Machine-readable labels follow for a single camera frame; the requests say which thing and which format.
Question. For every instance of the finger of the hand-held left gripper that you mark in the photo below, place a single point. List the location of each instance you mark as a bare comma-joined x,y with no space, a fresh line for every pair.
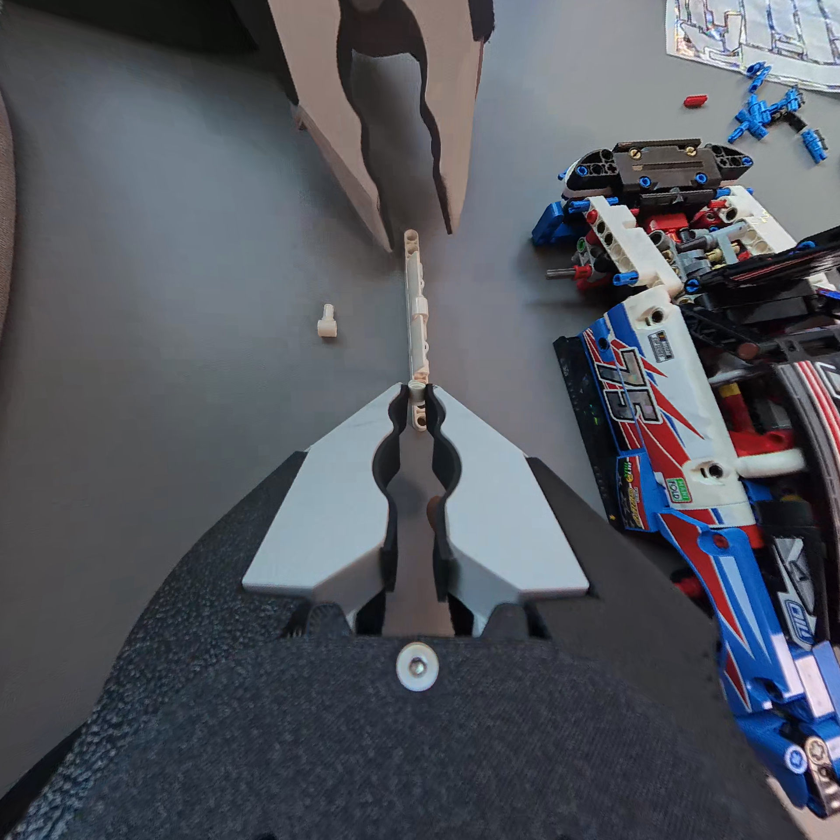
456,98
308,52

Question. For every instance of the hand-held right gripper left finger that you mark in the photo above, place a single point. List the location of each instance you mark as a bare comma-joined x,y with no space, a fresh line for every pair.
315,525

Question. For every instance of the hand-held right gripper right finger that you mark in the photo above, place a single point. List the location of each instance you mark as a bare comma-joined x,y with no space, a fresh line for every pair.
512,525

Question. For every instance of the small white toy connector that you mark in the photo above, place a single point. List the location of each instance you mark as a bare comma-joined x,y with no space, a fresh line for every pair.
328,326

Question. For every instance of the white toy brick beam assembly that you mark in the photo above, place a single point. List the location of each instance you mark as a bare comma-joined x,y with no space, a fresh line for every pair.
418,315

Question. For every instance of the toy brick race car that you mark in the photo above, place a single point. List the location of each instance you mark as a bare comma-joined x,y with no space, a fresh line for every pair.
656,407

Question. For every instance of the red toy pin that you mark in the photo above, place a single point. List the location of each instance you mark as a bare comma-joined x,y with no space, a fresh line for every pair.
695,100

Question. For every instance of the shiny sticker sheet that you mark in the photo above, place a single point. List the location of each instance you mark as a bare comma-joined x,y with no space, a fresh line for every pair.
722,33

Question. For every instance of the pile of blue toy pins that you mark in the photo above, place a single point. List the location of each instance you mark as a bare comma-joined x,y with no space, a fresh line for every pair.
754,117

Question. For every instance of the person's beige sweatshirt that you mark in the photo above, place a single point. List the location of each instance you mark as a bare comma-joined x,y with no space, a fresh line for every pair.
5,216

